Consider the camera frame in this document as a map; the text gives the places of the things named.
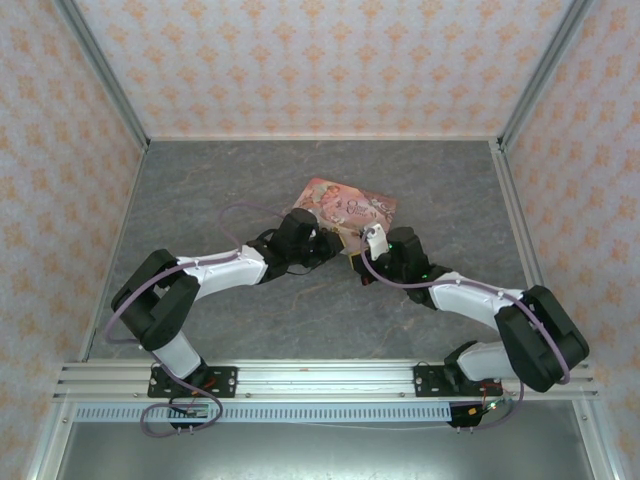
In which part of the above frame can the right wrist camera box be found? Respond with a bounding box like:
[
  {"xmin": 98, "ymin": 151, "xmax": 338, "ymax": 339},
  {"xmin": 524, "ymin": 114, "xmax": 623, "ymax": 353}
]
[{"xmin": 361, "ymin": 223, "xmax": 390, "ymax": 260}]

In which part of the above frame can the aluminium frame post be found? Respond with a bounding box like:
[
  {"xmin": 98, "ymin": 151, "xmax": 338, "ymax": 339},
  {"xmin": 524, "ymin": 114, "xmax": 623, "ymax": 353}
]
[
  {"xmin": 496, "ymin": 0, "xmax": 597, "ymax": 153},
  {"xmin": 53, "ymin": 0, "xmax": 151, "ymax": 154}
]

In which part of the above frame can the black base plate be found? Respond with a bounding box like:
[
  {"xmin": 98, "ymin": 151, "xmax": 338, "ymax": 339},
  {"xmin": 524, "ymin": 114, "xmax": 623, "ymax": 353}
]
[
  {"xmin": 146, "ymin": 366, "xmax": 239, "ymax": 399},
  {"xmin": 413, "ymin": 363, "xmax": 504, "ymax": 400}
]

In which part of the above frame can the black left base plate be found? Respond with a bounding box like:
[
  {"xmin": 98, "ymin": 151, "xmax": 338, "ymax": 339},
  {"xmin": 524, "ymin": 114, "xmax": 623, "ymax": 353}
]
[{"xmin": 146, "ymin": 366, "xmax": 239, "ymax": 399}]

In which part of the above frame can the aluminium mounting rail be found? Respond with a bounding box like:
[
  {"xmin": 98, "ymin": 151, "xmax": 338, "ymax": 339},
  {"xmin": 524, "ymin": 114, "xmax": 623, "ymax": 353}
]
[{"xmin": 51, "ymin": 360, "xmax": 600, "ymax": 402}]

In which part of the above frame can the aluminium side rail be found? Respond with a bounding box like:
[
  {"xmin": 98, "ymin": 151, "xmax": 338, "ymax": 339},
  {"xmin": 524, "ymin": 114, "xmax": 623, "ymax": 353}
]
[{"xmin": 490, "ymin": 141, "xmax": 572, "ymax": 360}]

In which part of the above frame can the grey slotted cable duct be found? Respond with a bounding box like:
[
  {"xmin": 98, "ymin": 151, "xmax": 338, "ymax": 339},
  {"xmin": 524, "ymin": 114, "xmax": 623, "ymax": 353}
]
[{"xmin": 73, "ymin": 402, "xmax": 454, "ymax": 424}]

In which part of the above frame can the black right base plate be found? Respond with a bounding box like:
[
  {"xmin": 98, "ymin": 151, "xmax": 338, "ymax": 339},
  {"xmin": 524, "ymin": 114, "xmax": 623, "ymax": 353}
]
[{"xmin": 413, "ymin": 363, "xmax": 504, "ymax": 400}]

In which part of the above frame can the pink decorated wooden box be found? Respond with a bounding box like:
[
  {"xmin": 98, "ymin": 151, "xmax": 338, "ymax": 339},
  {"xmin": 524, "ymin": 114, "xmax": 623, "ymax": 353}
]
[{"xmin": 289, "ymin": 175, "xmax": 399, "ymax": 254}]

